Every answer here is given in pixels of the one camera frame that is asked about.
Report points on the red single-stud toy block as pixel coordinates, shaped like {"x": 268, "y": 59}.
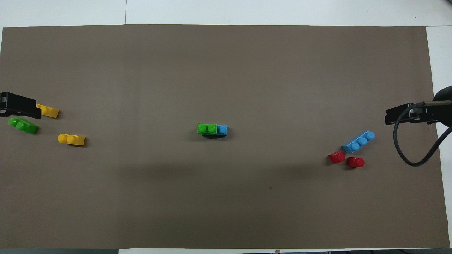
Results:
{"x": 356, "y": 162}
{"x": 337, "y": 157}

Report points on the yellow two-stud toy block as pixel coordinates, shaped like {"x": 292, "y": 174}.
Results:
{"x": 49, "y": 111}
{"x": 71, "y": 139}

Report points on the blue long toy block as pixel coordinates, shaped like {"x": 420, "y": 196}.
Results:
{"x": 358, "y": 141}

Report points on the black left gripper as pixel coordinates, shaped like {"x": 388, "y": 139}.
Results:
{"x": 10, "y": 104}

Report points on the green two-stud toy block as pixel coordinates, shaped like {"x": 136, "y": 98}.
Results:
{"x": 23, "y": 125}
{"x": 207, "y": 128}

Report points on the brown table mat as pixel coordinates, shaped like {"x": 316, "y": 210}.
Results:
{"x": 226, "y": 77}

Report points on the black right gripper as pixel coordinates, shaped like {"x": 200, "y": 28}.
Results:
{"x": 429, "y": 112}

